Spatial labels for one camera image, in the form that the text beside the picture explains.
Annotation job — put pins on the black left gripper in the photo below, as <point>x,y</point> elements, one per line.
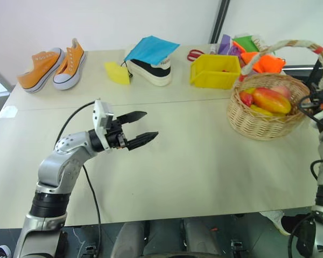
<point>115,134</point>

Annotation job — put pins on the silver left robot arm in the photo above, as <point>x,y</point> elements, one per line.
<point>62,161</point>

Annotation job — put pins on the pink peach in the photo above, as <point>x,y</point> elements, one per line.
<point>282,91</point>

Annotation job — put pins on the red and yellow mango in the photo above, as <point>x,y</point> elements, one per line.
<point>272,100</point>

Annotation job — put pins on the white and black sneaker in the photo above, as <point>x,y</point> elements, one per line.
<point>153,71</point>

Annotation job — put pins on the yellow cloth bag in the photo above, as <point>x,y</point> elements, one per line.
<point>117,72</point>

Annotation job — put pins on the yellow banana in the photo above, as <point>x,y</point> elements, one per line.
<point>261,110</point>

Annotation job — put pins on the small orange cloth bag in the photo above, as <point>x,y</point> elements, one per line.
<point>249,57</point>

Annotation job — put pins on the yellow green fruit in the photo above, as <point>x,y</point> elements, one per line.
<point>249,90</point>

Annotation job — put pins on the small red fruit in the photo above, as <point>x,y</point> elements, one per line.
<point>246,99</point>

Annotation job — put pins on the green cloth bag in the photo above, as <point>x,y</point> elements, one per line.
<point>245,43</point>

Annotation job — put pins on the orange canvas sneaker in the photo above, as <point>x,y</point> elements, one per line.
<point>68,68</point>
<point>40,71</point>

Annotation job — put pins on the yellow plastic bin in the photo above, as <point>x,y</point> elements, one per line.
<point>214,71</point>

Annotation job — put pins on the purple cloth bag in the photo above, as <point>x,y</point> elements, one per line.
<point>225,45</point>

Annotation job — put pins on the small white bottle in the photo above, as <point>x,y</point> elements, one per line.
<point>213,48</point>

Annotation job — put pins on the dark grey rounded shape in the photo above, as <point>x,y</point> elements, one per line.
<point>202,236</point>
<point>132,239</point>

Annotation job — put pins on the white shoe on floor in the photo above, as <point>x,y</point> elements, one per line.
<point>274,221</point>

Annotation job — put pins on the dark patterned shoe on floor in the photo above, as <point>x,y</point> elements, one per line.
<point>1,252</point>

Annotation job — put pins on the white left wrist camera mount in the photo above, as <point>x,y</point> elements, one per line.
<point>100,118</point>

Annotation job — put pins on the black vertical post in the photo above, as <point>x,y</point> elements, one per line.
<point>219,21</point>

